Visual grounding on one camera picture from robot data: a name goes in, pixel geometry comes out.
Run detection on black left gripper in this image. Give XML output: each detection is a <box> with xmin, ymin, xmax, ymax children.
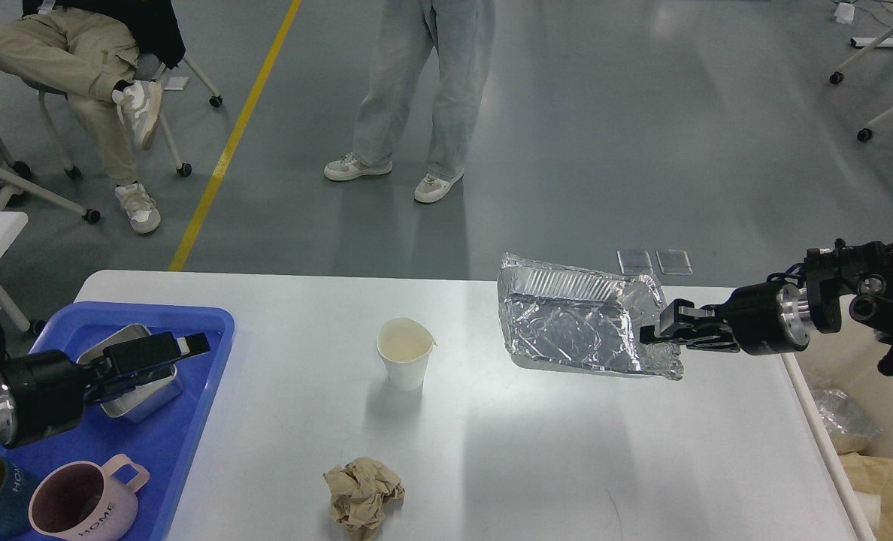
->
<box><xmin>0</xmin><ymin>332</ymin><xmax>210</xmax><ymax>449</ymax></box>

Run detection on white paper cup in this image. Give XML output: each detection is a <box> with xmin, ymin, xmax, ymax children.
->
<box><xmin>377</xmin><ymin>317</ymin><xmax>436</xmax><ymax>391</ymax></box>

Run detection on pink mug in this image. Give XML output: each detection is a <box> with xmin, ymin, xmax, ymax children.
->
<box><xmin>27</xmin><ymin>453</ymin><xmax>150</xmax><ymax>540</ymax></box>

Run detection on floor plate right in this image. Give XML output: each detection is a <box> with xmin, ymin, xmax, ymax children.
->
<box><xmin>654</xmin><ymin>249</ymin><xmax>694</xmax><ymax>275</ymax></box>

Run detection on white plastic bin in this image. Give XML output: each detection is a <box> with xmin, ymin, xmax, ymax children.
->
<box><xmin>781</xmin><ymin>318</ymin><xmax>893</xmax><ymax>540</ymax></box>

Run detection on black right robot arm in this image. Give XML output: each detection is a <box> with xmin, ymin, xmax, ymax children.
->
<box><xmin>639</xmin><ymin>237</ymin><xmax>893</xmax><ymax>376</ymax></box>

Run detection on white wheeled chair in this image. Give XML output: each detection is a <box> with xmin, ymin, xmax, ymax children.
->
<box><xmin>0</xmin><ymin>53</ymin><xmax>224</xmax><ymax>225</ymax></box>

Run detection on seated person khaki trousers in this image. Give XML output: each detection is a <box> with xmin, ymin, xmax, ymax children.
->
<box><xmin>0</xmin><ymin>1</ymin><xmax>186</xmax><ymax>235</ymax></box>

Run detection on blue plastic tray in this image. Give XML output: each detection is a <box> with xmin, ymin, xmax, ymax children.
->
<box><xmin>0</xmin><ymin>301</ymin><xmax>235</xmax><ymax>540</ymax></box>

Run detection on floor plate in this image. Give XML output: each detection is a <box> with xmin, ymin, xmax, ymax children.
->
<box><xmin>654</xmin><ymin>249</ymin><xmax>694</xmax><ymax>275</ymax></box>
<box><xmin>617</xmin><ymin>249</ymin><xmax>654</xmax><ymax>275</ymax></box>

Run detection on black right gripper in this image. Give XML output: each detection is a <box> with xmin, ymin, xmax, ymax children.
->
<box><xmin>640</xmin><ymin>282</ymin><xmax>812</xmax><ymax>355</ymax></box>

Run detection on brown paper in bin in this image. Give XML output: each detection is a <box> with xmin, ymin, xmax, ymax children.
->
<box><xmin>839</xmin><ymin>453</ymin><xmax>893</xmax><ymax>540</ymax></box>

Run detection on floor plate left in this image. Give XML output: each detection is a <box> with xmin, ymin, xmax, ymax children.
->
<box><xmin>617</xmin><ymin>249</ymin><xmax>654</xmax><ymax>275</ymax></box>

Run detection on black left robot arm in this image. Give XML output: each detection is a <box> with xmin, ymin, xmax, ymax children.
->
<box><xmin>0</xmin><ymin>323</ymin><xmax>210</xmax><ymax>449</ymax></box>

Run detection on crumpled foil in bin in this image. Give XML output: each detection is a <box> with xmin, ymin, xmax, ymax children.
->
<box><xmin>810</xmin><ymin>389</ymin><xmax>884</xmax><ymax>455</ymax></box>

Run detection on brown paper ball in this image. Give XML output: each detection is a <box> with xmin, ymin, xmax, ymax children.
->
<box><xmin>322</xmin><ymin>458</ymin><xmax>407</xmax><ymax>540</ymax></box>

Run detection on standing person grey jeans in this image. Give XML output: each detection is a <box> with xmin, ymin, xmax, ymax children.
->
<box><xmin>323</xmin><ymin>0</ymin><xmax>496</xmax><ymax>204</ymax></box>

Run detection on aluminium foil tray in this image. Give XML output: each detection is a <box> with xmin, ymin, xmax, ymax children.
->
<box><xmin>497</xmin><ymin>252</ymin><xmax>684</xmax><ymax>381</ymax></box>

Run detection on stainless steel rectangular container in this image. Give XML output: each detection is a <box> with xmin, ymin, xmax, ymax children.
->
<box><xmin>76</xmin><ymin>323</ymin><xmax>184</xmax><ymax>424</ymax></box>

